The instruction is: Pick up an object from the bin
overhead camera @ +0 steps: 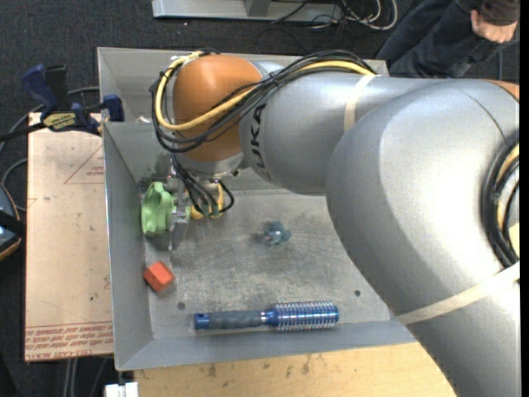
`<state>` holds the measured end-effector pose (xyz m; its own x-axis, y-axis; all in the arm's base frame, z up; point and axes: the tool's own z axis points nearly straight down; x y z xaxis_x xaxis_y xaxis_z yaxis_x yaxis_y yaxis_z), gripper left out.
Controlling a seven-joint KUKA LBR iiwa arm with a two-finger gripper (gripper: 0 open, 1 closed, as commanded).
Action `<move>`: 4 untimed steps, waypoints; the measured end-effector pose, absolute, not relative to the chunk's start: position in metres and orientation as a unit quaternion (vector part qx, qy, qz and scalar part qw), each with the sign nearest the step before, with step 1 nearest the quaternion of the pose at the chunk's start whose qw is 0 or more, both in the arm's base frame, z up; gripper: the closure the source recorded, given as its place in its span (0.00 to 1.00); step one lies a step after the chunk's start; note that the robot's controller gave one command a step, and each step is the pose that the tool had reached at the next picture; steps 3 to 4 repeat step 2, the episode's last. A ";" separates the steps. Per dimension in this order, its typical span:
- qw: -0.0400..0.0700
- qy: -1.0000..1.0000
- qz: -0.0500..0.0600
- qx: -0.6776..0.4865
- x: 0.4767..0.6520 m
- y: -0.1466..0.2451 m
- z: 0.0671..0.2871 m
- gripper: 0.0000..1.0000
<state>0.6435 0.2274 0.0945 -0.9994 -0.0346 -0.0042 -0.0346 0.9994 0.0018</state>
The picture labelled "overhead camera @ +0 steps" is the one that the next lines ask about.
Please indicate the person's hand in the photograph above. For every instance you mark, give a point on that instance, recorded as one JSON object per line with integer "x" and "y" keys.
{"x": 494, "y": 29}

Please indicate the person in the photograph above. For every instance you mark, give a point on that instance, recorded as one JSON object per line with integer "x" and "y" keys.
{"x": 434, "y": 27}

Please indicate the brown cardboard board red print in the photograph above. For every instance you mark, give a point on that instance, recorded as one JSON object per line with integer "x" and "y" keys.
{"x": 66, "y": 238}

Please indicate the orange-red block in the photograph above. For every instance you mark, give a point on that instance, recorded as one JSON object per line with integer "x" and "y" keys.
{"x": 158, "y": 276}

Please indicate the blue hairbrush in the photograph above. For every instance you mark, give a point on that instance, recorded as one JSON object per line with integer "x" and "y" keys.
{"x": 289, "y": 317}

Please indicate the black cylinder on white bracket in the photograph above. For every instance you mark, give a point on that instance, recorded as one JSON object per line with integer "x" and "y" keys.
{"x": 231, "y": 173}

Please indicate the small grey-blue object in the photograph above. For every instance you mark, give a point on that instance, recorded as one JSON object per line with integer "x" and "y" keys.
{"x": 276, "y": 234}

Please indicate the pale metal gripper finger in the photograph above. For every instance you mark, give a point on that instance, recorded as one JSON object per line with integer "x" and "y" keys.
{"x": 180, "y": 233}

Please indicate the grey metal bin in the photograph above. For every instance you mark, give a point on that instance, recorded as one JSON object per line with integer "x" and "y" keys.
{"x": 248, "y": 271}

